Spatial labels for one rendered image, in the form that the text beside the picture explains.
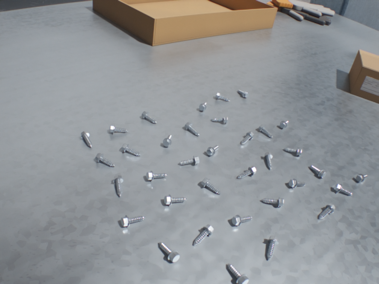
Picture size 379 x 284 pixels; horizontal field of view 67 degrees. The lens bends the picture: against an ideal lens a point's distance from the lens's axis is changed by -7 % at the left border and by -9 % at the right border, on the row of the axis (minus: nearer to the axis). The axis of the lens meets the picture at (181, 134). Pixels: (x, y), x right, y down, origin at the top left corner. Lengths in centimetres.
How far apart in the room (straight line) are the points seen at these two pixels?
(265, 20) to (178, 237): 73
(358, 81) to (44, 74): 58
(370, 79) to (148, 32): 46
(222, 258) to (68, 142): 23
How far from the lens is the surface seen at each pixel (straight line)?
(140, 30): 70
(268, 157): 40
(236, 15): 82
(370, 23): 211
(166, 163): 37
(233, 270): 29
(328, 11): 126
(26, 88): 53
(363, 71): 67
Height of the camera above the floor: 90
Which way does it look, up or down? 37 degrees down
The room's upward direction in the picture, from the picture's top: 9 degrees clockwise
